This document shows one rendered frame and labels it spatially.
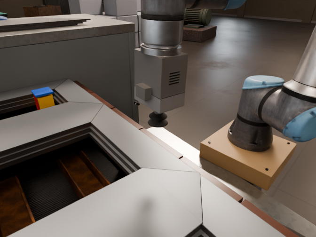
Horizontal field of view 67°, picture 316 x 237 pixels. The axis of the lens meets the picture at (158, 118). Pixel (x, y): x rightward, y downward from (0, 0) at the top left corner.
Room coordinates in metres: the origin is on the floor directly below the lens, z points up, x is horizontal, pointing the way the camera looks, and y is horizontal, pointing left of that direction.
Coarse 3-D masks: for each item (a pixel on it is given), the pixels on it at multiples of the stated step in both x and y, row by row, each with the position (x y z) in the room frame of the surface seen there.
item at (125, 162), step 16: (32, 96) 0.83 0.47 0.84; (0, 112) 0.75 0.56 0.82; (80, 128) 0.60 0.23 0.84; (96, 128) 0.59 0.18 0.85; (32, 144) 0.52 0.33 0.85; (48, 144) 0.53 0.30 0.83; (64, 144) 0.55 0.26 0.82; (112, 144) 0.51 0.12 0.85; (0, 160) 0.46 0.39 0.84; (16, 160) 0.48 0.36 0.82; (128, 160) 0.45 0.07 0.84
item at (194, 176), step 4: (184, 172) 0.40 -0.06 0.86; (188, 172) 0.40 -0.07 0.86; (192, 172) 0.40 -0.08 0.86; (196, 172) 0.40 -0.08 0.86; (188, 176) 0.38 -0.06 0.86; (192, 176) 0.38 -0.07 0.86; (196, 176) 0.38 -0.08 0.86; (192, 180) 0.37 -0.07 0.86; (196, 180) 0.37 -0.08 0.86; (200, 184) 0.36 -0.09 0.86
